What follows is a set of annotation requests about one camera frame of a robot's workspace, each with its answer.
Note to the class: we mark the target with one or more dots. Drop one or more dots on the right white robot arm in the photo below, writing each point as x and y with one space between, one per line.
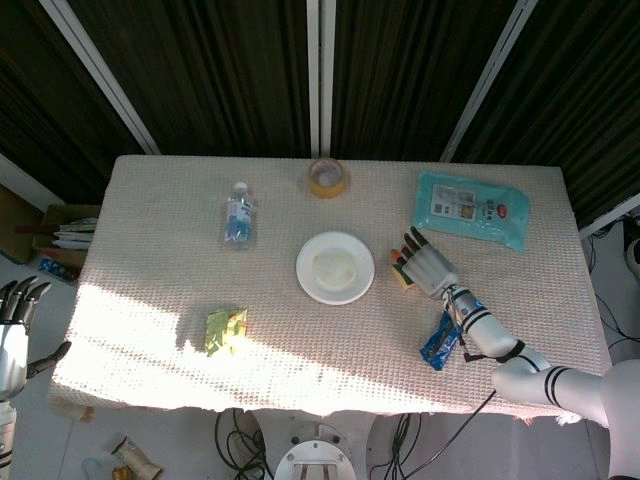
530 365

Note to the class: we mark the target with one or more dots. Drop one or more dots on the blue snack wrapper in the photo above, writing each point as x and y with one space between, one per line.
439 342

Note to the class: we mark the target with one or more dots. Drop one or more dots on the white vertical frame post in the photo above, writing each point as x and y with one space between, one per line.
320 75

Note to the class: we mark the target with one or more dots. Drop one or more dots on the green snack bag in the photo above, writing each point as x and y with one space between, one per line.
225 332

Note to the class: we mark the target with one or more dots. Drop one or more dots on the clear plastic water bottle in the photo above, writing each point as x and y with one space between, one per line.
239 217

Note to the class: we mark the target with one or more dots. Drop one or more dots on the white waffle-weave tablecloth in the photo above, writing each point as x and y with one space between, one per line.
320 310

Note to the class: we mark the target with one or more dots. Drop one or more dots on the white slanted frame post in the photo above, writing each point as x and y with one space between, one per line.
102 80
487 82

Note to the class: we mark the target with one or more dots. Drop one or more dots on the open cardboard box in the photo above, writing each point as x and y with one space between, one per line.
75 235

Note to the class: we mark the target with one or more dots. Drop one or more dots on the teal wet wipes pack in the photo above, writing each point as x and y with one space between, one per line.
470 210

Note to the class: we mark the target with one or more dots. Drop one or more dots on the white paper plate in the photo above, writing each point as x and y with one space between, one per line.
335 267

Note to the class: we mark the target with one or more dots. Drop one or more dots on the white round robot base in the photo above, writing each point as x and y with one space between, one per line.
315 457

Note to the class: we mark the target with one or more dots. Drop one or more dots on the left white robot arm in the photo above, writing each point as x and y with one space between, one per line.
6 440

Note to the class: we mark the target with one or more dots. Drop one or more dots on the white papers stack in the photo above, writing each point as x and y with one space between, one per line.
75 235

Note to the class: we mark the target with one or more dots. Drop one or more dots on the beige snack wrapper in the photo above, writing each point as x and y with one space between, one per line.
135 457

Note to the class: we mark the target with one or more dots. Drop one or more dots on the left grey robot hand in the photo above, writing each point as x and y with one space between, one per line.
15 325

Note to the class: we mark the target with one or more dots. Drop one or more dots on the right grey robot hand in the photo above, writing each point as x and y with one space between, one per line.
431 270

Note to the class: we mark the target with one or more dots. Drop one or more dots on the blue patterned packet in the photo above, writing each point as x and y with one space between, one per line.
57 270

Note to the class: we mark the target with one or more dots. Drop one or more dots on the brown cardboard box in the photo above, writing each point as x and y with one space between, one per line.
17 225

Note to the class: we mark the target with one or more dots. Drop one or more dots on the yellow green sponge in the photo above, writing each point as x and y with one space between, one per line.
403 280

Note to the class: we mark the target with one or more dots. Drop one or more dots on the yellow packing tape roll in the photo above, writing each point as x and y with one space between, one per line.
329 186

